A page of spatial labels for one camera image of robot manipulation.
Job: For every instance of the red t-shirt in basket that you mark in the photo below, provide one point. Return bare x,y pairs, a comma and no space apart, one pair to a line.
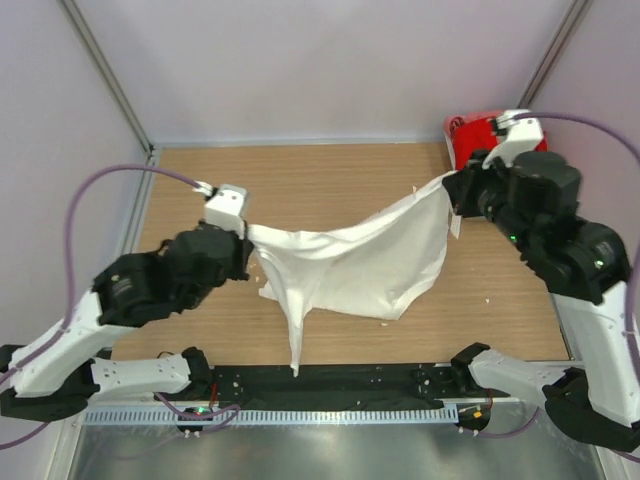
497,132

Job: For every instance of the aluminium frame rail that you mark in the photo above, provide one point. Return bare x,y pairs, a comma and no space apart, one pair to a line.
177,374

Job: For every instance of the white t-shirt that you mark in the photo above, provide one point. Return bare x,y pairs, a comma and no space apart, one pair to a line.
374,269

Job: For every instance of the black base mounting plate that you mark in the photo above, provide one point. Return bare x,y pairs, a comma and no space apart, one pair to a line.
334,387

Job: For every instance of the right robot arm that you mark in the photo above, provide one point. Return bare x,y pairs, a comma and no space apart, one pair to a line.
584,265

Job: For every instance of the grey perforated plastic basket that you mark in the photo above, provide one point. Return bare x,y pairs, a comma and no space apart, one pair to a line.
466,133

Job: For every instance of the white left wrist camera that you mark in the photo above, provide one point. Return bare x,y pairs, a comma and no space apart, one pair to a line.
225,207

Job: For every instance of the slotted cable duct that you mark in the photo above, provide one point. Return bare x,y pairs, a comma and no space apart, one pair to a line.
155,416

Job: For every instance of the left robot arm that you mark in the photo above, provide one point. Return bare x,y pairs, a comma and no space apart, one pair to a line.
60,373

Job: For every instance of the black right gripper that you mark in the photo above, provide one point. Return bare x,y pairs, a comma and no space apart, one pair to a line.
463,184

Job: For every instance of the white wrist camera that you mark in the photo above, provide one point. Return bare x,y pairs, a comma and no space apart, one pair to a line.
517,133
225,207

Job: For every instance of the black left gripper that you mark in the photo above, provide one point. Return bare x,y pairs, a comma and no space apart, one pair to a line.
243,250

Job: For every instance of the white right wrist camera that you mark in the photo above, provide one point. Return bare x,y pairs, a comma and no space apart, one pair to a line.
517,133

